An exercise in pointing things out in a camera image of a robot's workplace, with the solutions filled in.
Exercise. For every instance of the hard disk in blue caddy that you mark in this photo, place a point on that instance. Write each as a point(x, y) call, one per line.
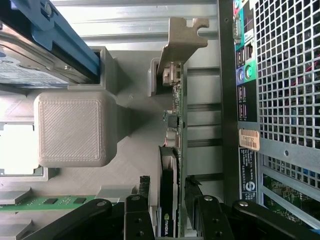
point(25, 57)

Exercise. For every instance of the square CPU chip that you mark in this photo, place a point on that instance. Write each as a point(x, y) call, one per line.
point(15, 150)

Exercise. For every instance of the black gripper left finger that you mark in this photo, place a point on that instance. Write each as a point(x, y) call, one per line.
point(135, 220)

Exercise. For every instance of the grey plastic parts rack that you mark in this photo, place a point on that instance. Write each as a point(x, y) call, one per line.
point(72, 130)

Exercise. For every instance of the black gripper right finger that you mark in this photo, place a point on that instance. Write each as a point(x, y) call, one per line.
point(210, 220)

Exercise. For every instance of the open black PC case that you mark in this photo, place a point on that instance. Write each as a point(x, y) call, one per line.
point(287, 153)

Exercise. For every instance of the green RAM stick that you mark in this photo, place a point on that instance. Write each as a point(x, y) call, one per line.
point(62, 201)

